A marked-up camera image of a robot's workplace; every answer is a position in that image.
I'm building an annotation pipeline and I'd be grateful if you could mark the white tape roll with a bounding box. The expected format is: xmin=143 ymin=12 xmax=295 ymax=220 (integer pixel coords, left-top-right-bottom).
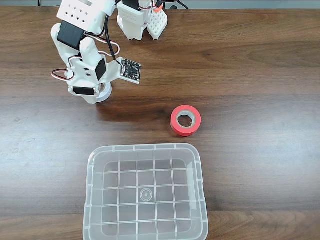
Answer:
xmin=95 ymin=82 xmax=113 ymax=104

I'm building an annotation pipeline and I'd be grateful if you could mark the black camera cable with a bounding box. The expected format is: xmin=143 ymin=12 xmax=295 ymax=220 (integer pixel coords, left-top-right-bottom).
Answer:
xmin=103 ymin=13 xmax=125 ymax=70

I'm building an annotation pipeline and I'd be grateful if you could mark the red tape roll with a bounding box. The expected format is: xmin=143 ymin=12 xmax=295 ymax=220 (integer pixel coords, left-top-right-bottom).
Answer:
xmin=170 ymin=104 xmax=202 ymax=137

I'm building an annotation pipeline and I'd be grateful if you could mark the black camera circuit board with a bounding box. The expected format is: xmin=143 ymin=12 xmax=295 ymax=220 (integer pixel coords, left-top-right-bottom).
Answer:
xmin=119 ymin=56 xmax=142 ymax=86

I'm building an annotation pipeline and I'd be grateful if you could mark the clear plastic storage box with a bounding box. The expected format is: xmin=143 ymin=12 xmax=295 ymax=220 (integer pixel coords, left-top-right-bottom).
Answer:
xmin=82 ymin=142 xmax=210 ymax=240

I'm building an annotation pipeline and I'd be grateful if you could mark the black power cable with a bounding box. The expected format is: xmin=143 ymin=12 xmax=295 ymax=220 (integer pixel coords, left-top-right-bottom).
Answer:
xmin=159 ymin=0 xmax=190 ymax=10

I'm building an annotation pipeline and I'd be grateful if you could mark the red white black servo wire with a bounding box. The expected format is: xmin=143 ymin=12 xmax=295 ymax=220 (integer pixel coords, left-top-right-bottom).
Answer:
xmin=83 ymin=31 xmax=121 ymax=61
xmin=51 ymin=56 xmax=83 ymax=81

